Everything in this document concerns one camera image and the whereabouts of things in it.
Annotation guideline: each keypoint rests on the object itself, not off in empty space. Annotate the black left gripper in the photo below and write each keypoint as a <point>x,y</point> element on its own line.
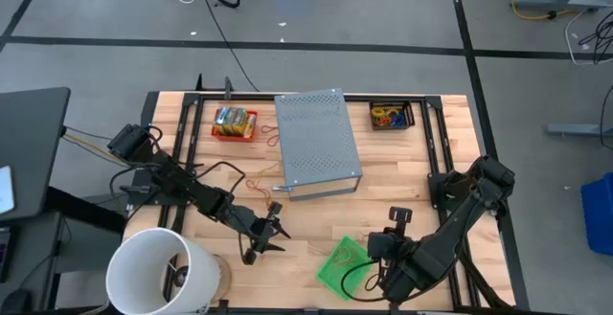
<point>256,231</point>

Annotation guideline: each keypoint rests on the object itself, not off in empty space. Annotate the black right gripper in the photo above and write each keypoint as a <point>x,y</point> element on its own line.
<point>400,238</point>

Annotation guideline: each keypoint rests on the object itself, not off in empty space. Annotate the green plastic basket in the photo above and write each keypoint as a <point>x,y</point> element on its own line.
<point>335,276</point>

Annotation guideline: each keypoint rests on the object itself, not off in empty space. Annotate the grey perforated metal shelf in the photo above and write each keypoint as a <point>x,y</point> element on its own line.
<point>316,138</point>

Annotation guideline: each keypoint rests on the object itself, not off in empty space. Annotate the red plastic basket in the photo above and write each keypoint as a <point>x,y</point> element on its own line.
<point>234,138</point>

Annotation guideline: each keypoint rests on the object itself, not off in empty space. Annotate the shiny clear-wrapped pack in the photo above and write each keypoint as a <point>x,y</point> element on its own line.
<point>233,121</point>

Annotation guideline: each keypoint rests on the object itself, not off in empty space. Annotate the green white crayon pack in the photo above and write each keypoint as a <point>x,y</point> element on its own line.
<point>221,119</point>

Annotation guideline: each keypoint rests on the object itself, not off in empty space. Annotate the black plastic basket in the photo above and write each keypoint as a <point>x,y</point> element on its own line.
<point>409,114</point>

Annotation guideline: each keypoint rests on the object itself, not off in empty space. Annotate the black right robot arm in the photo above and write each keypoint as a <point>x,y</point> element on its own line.
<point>460,219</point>

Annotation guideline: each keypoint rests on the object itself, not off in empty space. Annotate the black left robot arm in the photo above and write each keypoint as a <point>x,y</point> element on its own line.
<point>177,183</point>

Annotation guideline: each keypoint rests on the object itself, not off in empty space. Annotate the black side desk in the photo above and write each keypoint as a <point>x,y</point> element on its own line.
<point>33,152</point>

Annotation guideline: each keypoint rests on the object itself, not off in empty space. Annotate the small blue-white wrapper scrap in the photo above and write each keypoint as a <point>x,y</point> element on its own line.
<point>281,188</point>

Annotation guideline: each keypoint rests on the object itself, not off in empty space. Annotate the round wooden lamp base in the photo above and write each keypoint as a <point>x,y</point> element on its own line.
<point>227,276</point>

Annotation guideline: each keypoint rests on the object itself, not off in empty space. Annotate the brown rubber band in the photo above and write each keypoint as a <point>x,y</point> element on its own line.
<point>269,126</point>

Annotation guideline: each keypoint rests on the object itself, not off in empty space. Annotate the blue plastic bin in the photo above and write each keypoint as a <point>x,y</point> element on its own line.
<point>598,214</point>

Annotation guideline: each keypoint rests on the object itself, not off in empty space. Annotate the grey table foot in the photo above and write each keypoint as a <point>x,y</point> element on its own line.
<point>574,129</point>

